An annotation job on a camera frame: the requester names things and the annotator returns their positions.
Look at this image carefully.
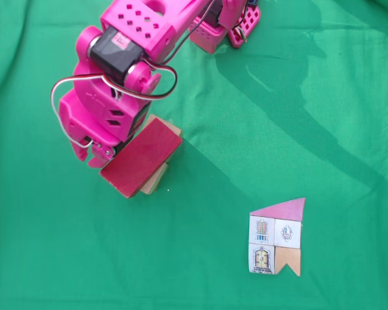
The wooden cube balcony window print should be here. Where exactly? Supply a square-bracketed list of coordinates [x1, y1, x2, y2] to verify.
[147, 113, 184, 164]

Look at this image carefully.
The red wooden roof block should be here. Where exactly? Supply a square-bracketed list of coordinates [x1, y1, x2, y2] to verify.
[99, 121, 184, 200]

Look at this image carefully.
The wooden cube round window print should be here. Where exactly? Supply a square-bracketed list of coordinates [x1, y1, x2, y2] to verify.
[140, 161, 169, 196]

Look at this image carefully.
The green cloth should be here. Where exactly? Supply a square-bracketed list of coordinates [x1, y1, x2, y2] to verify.
[0, 0, 388, 310]

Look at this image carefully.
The paper house picture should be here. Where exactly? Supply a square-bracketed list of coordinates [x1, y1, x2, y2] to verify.
[248, 197, 307, 278]

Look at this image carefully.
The white red black servo cable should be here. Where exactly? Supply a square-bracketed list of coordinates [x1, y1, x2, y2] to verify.
[103, 63, 178, 101]
[50, 74, 120, 149]

